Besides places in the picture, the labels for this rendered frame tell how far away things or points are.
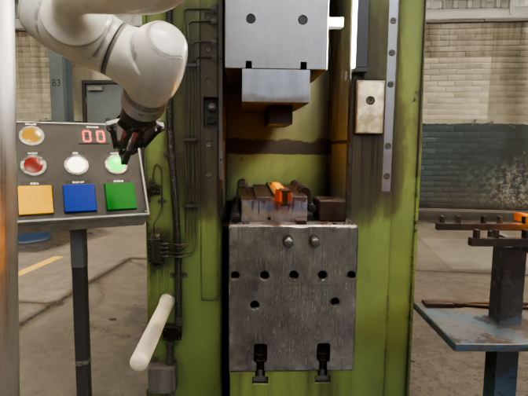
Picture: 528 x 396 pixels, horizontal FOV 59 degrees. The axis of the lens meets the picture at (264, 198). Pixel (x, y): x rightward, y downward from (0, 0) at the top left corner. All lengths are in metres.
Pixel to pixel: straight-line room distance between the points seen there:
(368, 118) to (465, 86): 6.18
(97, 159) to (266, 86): 0.52
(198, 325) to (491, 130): 6.62
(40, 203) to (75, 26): 0.53
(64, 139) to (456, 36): 6.91
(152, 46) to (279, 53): 0.64
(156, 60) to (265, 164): 1.10
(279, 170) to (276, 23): 0.66
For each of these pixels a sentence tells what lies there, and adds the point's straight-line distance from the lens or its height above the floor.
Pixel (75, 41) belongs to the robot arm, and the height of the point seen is 1.31.
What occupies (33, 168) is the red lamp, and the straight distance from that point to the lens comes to 1.29.
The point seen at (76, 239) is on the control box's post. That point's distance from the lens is 1.39.
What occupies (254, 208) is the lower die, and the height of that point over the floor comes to 0.95.
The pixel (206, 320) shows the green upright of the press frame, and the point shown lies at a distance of 1.64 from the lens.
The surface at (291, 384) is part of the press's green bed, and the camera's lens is 1.52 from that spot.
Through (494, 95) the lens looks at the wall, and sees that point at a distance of 7.81.
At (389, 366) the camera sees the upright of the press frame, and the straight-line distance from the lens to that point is 1.80.
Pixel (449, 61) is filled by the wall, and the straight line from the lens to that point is 7.69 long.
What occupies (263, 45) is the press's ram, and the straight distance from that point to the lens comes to 1.41.
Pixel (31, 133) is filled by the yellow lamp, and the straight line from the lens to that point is 1.33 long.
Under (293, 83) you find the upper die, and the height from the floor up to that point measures 1.32.
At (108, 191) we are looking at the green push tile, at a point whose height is 1.02.
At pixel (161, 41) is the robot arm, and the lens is 0.84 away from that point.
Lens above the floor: 1.15
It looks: 7 degrees down
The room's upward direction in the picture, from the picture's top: 1 degrees clockwise
